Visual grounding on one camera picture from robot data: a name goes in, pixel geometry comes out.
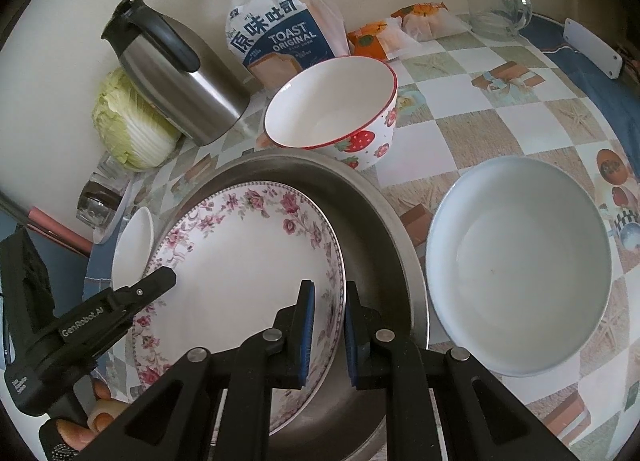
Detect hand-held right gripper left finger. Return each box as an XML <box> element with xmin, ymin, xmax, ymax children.
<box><xmin>92</xmin><ymin>280</ymin><xmax>317</xmax><ymax>461</ymax></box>

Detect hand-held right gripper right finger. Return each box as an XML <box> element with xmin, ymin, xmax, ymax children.
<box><xmin>344</xmin><ymin>281</ymin><xmax>581</xmax><ymax>461</ymax></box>

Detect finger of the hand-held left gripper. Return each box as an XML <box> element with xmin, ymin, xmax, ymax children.
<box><xmin>102</xmin><ymin>266</ymin><xmax>177</xmax><ymax>324</ymax></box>

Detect square white plate grey floral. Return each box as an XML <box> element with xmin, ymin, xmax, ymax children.
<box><xmin>111</xmin><ymin>206</ymin><xmax>156</xmax><ymax>292</ymax></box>

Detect stainless steel basin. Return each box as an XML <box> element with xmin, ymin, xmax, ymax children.
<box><xmin>165</xmin><ymin>150</ymin><xmax>432</xmax><ymax>461</ymax></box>

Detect round pink floral plate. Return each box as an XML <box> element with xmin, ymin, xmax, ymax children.
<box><xmin>127</xmin><ymin>181</ymin><xmax>347</xmax><ymax>437</ymax></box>

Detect plain white bowl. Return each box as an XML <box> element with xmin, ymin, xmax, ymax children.
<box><xmin>425</xmin><ymin>156</ymin><xmax>614</xmax><ymax>378</ymax></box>

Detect strawberry print bowl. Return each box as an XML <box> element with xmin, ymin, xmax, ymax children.
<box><xmin>263</xmin><ymin>56</ymin><xmax>399</xmax><ymax>170</ymax></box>

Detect person's left hand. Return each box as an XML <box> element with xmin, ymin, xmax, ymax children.
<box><xmin>54</xmin><ymin>378</ymin><xmax>123</xmax><ymax>449</ymax></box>

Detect white oval tray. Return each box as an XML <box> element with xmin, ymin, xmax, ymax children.
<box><xmin>75</xmin><ymin>176</ymin><xmax>135</xmax><ymax>246</ymax></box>

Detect clear drinking glass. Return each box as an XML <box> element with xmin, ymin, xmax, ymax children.
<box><xmin>76</xmin><ymin>180</ymin><xmax>123</xmax><ymax>229</ymax></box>

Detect pink flat board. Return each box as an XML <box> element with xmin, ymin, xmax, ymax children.
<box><xmin>27</xmin><ymin>207</ymin><xmax>94</xmax><ymax>258</ymax></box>

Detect napa cabbage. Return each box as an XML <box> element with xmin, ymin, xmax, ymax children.
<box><xmin>91</xmin><ymin>66</ymin><xmax>182</xmax><ymax>172</ymax></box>

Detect stainless steel thermos jug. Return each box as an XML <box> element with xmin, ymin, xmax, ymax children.
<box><xmin>100</xmin><ymin>0</ymin><xmax>251</xmax><ymax>146</ymax></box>

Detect checkered printed tablecloth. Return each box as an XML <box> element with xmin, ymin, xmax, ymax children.
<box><xmin>82</xmin><ymin>11</ymin><xmax>640</xmax><ymax>461</ymax></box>

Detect bagged toast bread loaf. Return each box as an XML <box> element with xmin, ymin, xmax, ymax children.
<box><xmin>175</xmin><ymin>0</ymin><xmax>351</xmax><ymax>89</ymax></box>

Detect orange snack packet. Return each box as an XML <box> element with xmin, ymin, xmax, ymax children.
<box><xmin>346</xmin><ymin>20</ymin><xmax>403</xmax><ymax>62</ymax></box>

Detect clear wrapped snack packet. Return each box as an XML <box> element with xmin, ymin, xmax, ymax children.
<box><xmin>391</xmin><ymin>2</ymin><xmax>471</xmax><ymax>40</ymax></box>

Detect glass mug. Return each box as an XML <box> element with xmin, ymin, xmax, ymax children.
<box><xmin>495</xmin><ymin>0</ymin><xmax>534</xmax><ymax>36</ymax></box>

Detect white power strip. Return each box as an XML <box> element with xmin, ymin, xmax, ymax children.
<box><xmin>564</xmin><ymin>17</ymin><xmax>623</xmax><ymax>79</ymax></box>

